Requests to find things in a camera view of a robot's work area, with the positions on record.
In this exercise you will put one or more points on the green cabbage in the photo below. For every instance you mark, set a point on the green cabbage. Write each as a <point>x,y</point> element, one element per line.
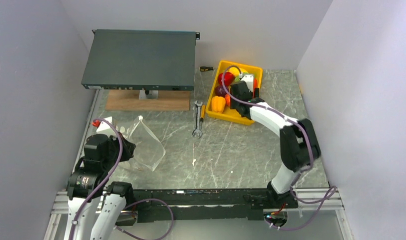
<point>239,77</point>

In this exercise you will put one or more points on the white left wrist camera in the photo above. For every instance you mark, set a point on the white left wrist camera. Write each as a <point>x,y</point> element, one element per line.
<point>103,128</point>

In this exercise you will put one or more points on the wooden board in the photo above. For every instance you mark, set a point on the wooden board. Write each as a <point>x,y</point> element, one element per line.
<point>128,100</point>

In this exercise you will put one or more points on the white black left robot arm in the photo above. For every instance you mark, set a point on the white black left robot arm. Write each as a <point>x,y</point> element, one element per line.
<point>94,206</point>

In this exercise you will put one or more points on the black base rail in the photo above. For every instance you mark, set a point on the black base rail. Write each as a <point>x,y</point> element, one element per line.
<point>207,204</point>

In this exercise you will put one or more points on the yellow plastic tray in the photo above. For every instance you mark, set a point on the yellow plastic tray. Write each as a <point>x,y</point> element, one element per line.
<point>229,114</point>

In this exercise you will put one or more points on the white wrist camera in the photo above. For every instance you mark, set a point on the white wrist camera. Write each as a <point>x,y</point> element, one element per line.
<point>103,128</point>
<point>248,79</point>

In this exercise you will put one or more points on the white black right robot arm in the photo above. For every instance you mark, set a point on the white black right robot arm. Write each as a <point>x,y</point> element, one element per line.
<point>299,147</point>

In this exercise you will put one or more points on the dark green rack server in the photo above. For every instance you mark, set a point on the dark green rack server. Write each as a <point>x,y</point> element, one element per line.
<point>150,60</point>

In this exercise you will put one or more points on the orange pumpkin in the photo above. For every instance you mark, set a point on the orange pumpkin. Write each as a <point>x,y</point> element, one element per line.
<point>227,100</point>

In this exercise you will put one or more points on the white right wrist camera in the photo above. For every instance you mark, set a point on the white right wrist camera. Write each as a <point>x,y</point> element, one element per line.
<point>248,79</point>

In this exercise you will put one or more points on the metal server stand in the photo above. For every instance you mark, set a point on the metal server stand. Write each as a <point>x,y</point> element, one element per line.
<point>148,94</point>

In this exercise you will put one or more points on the clear spotted zip top bag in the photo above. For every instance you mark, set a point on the clear spotted zip top bag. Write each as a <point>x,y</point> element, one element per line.
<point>148,152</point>

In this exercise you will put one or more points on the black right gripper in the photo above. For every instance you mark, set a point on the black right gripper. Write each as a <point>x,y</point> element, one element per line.
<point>233,103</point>

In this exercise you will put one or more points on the yellow bell pepper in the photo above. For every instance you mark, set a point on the yellow bell pepper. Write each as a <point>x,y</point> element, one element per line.
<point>218,104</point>

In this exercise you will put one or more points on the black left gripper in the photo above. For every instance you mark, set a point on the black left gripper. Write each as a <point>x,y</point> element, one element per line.
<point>128,148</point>

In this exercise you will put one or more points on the silver wrench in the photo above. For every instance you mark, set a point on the silver wrench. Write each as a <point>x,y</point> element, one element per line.
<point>197,128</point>

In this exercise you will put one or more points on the purple onion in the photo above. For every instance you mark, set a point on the purple onion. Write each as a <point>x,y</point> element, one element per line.
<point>220,91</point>

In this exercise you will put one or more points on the yellow handled screwdriver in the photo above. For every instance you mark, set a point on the yellow handled screwdriver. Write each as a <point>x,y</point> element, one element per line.
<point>202,113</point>

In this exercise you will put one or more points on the aluminium frame rail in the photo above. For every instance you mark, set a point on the aluminium frame rail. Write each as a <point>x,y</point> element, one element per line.
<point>309,199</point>

